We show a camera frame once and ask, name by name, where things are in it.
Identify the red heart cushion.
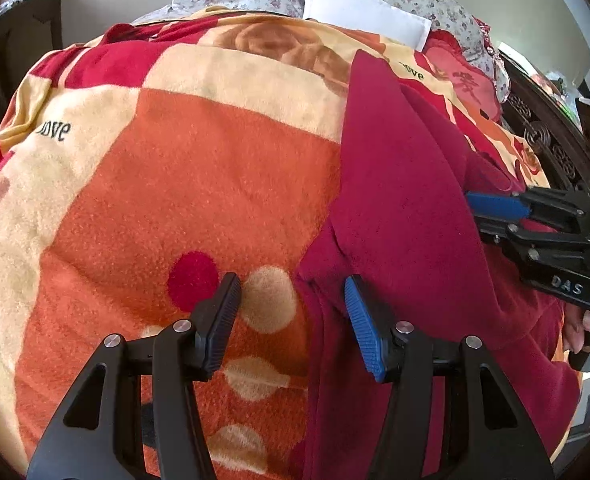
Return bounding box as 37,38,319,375
423,30,502,122

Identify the white pillow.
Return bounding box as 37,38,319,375
302,0,432,51

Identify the dark wooden side cabinet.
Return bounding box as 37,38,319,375
0,0,63,123

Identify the orange red patterned blanket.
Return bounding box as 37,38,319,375
0,11,548,479

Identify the dark red fleece garment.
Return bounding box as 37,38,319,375
296,51,579,479

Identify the dark carved wooden headboard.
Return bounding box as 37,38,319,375
502,55,590,196

